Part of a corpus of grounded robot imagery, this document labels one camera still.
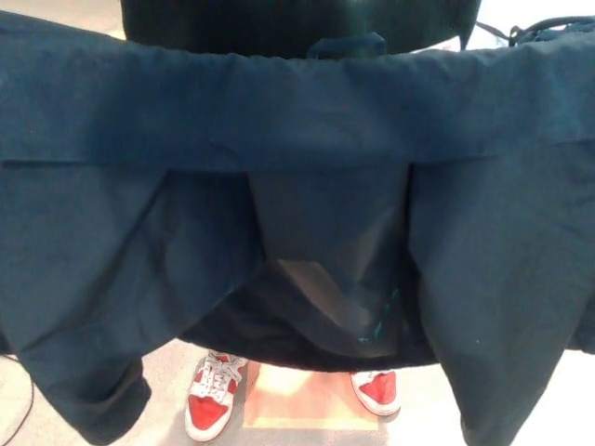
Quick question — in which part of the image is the navy blue coat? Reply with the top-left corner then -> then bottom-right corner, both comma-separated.
0,8 -> 595,446

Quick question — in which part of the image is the orange floor tape patch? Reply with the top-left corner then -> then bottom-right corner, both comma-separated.
244,360 -> 378,431

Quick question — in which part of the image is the red and white sneaker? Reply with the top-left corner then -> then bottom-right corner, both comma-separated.
184,350 -> 251,442
350,370 -> 402,417

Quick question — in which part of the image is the black shirt with patch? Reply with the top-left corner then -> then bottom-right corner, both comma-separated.
119,0 -> 483,59

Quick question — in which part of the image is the thin black floor cable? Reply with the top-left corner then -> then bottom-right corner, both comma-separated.
0,353 -> 39,439

